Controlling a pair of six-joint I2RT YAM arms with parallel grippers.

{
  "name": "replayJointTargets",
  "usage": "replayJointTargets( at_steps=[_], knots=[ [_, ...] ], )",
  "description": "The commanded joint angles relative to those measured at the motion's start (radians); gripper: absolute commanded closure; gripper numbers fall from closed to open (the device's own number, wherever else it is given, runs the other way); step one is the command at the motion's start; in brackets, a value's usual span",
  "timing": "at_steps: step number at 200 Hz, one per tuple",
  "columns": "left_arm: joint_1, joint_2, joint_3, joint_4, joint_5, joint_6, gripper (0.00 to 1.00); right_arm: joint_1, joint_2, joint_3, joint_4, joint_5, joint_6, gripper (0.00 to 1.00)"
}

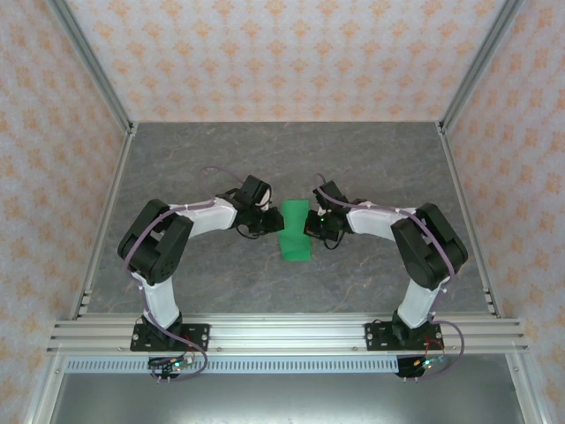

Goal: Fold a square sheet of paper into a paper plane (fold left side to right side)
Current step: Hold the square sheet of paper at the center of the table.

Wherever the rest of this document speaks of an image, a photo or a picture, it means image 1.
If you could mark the aluminium table side rail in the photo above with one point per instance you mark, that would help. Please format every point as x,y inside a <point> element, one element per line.
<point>457,176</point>
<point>121,163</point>

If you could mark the green paper sheet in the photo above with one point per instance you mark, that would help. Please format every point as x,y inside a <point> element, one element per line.
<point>293,247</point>

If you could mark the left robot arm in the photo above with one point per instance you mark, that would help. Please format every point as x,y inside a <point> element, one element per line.
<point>159,247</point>

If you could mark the wide aluminium mounting rail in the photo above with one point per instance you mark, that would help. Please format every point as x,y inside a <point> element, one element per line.
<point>287,335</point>

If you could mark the small circuit board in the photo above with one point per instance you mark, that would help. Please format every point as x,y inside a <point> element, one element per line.
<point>426,364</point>
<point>176,364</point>

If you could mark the aluminium frame leg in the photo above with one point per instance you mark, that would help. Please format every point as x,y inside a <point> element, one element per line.
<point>46,388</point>
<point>525,388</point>

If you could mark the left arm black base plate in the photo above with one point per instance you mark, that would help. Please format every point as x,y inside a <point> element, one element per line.
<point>198,338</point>

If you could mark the grey metal shelf sheet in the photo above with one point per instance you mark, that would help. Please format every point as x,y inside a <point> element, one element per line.
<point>287,402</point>

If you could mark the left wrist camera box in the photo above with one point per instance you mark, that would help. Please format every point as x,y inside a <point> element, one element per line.
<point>265,199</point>

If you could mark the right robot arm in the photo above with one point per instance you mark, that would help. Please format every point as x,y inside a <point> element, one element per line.
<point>428,252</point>

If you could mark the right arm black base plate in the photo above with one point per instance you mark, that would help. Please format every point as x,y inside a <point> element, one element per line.
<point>377,338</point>

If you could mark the aluminium frame post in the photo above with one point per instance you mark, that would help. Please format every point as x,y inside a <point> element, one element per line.
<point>88,62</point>
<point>481,57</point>

